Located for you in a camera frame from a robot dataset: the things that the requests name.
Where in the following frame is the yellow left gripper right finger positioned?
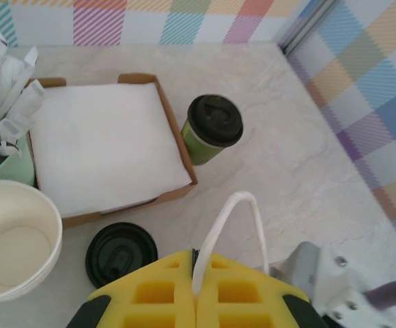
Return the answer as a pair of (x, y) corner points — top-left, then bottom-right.
(195, 254), (328, 328)

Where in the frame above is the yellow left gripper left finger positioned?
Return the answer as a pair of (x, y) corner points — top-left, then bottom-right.
(66, 249), (198, 328)

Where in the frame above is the white paper bag red print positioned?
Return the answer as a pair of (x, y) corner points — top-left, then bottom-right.
(191, 191), (270, 298)

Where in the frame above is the black plastic cup lid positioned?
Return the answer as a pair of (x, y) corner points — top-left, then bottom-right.
(85, 221), (159, 290)
(186, 94), (244, 150)

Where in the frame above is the brown cardboard napkin tray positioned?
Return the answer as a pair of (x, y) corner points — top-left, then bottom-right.
(25, 72), (199, 229)

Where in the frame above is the white paper napkin stack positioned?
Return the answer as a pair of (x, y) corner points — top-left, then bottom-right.
(29, 81), (190, 218)

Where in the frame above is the mint green straw holder cup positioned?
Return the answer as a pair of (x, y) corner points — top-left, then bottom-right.
(0, 136), (37, 187)

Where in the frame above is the white robot mount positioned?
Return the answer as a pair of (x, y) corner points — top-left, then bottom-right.
(269, 241), (383, 322)

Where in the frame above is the aluminium corner post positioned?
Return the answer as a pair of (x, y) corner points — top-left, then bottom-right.
(277, 0), (339, 57)

